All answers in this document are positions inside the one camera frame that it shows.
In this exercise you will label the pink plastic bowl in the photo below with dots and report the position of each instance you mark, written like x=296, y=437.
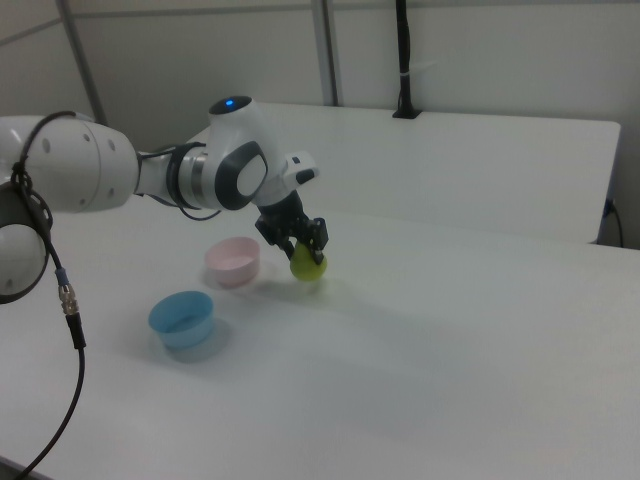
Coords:
x=234, y=262

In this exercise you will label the black camera stand pole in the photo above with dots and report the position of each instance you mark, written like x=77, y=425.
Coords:
x=405, y=55

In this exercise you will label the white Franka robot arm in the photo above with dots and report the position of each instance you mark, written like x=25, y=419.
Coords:
x=90, y=167

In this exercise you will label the blue plastic bowl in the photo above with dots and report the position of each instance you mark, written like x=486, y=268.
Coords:
x=182, y=325

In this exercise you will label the green pear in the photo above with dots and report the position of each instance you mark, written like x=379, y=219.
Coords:
x=306, y=267

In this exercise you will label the slanted grey metal partition post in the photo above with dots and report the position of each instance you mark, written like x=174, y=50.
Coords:
x=85, y=65

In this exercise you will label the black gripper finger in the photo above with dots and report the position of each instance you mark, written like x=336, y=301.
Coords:
x=320, y=235
x=289, y=249

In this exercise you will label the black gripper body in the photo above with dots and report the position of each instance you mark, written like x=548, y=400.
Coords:
x=282, y=220

